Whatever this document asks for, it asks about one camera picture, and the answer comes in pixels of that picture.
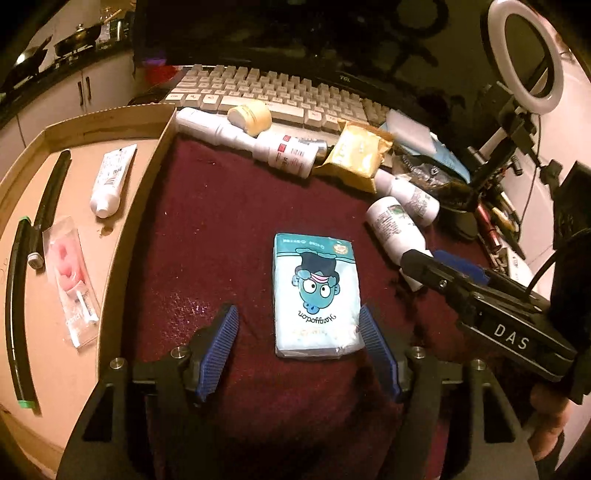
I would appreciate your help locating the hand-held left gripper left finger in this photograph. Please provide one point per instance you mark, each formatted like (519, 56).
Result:
(217, 355)

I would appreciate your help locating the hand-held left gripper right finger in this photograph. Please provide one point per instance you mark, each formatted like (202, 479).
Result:
(378, 355)

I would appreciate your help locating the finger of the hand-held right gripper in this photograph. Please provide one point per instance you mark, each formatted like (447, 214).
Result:
(425, 270)
(461, 267)

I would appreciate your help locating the large white pill bottle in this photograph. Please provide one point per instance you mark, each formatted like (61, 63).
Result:
(397, 226)

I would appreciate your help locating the blue cartoon tissue pack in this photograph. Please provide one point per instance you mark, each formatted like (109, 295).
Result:
(316, 295)

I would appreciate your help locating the black plastic wrapper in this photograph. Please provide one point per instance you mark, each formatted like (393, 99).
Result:
(429, 177)

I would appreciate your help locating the yellow snack packet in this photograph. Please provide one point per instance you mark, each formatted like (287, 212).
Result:
(358, 154)

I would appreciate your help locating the cardboard tray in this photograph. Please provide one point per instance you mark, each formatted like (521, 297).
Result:
(55, 369)

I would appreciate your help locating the clear package with pink item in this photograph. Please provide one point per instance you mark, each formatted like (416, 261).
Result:
(69, 272)

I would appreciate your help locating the white bottle red label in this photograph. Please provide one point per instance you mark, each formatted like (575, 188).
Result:
(291, 152)

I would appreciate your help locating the white tube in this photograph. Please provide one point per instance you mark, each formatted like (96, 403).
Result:
(113, 177)

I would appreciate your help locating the long black pen green tips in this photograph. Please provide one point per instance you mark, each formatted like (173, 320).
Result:
(14, 314)

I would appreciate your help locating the black marker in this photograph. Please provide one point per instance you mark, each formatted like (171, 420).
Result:
(51, 194)

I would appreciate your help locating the person's right hand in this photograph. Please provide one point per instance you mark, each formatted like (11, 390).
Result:
(549, 415)

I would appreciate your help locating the dark red tube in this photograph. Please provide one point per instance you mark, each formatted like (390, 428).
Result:
(487, 224)

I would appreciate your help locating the maroon cloth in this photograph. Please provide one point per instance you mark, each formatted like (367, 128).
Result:
(221, 240)

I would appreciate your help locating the grey power bank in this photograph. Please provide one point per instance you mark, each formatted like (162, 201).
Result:
(411, 129)

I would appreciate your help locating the long white bottle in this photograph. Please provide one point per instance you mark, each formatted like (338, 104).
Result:
(203, 123)

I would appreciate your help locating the yellow cap jar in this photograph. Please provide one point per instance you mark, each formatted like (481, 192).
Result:
(249, 117)

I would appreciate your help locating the white keyboard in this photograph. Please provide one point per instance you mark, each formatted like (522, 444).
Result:
(277, 87)

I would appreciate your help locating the black monitor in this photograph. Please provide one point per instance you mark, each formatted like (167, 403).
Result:
(277, 32)

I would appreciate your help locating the red object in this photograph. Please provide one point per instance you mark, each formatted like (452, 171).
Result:
(159, 74)

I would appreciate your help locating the white kitchen cabinet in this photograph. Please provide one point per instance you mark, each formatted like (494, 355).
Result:
(69, 97)

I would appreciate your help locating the black kitchen countertop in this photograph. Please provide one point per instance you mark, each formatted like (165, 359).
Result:
(46, 76)

